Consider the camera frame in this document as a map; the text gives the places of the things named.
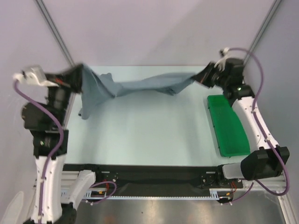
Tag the green plastic tray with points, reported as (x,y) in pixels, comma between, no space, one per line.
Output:
(230,135)

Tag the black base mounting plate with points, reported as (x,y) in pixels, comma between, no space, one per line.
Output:
(134,169)

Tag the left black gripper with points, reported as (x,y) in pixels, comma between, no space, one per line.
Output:
(72,78)

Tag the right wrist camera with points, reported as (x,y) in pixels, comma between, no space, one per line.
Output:
(220,64)

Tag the aluminium frame rail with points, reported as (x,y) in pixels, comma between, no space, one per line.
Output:
(266,182)

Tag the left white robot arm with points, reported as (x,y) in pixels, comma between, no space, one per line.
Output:
(50,141)

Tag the right aluminium corner post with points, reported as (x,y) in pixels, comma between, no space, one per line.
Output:
(266,22)

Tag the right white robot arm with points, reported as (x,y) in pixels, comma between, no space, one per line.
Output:
(267,157)

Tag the aluminium corner post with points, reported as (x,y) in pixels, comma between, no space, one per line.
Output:
(266,22)
(54,30)

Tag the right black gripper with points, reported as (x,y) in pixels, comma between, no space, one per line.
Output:
(210,75)

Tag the grey-blue t shirt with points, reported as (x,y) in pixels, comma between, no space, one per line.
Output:
(97,89)

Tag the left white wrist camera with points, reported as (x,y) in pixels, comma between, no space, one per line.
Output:
(33,75)

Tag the white slotted cable duct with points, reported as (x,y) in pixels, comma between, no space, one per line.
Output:
(212,195)

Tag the left aluminium corner post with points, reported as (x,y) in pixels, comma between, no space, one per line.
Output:
(54,30)

